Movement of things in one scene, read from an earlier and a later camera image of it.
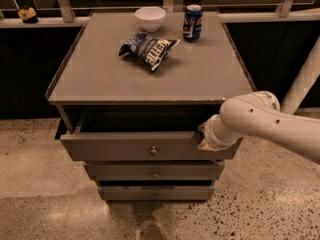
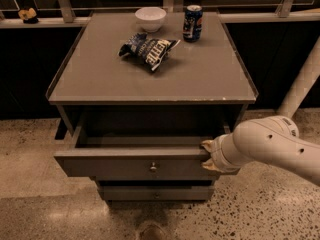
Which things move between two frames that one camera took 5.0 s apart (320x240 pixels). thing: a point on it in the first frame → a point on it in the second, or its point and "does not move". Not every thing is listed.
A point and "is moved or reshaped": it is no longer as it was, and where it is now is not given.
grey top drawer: [138, 133] is moved or reshaped
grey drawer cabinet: [130, 104] does not move
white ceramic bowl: [151, 18] does not move
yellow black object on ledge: [28, 15] does not move
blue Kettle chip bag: [150, 51] does not move
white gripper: [210, 136] → [218, 155]
